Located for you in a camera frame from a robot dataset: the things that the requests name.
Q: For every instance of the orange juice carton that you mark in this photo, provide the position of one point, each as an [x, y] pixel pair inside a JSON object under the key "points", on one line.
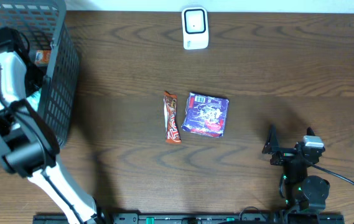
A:
{"points": [[42, 57]]}

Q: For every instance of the purple snack package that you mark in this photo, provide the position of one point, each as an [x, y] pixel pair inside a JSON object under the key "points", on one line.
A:
{"points": [[205, 115]]}

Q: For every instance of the orange chocolate bar wrapper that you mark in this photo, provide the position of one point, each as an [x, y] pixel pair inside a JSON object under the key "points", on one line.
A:
{"points": [[172, 135]]}

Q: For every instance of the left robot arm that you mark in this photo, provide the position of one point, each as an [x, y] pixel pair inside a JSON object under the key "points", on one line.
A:
{"points": [[28, 147]]}

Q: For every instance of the teal snack wrapper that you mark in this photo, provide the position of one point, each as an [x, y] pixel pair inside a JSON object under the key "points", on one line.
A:
{"points": [[34, 99]]}

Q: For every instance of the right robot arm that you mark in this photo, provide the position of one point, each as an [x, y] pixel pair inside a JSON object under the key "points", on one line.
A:
{"points": [[305, 194]]}

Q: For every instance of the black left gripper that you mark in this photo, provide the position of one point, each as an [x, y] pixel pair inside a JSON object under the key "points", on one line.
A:
{"points": [[3, 38]]}

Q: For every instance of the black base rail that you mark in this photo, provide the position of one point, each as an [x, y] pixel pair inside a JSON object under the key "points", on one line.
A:
{"points": [[251, 217]]}

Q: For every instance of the white barcode scanner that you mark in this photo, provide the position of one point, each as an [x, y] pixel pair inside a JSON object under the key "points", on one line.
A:
{"points": [[195, 28]]}

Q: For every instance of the grey plastic mesh basket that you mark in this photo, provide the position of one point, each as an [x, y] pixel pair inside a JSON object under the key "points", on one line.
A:
{"points": [[42, 24]]}

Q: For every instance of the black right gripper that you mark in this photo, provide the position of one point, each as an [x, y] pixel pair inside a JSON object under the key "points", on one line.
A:
{"points": [[272, 147]]}

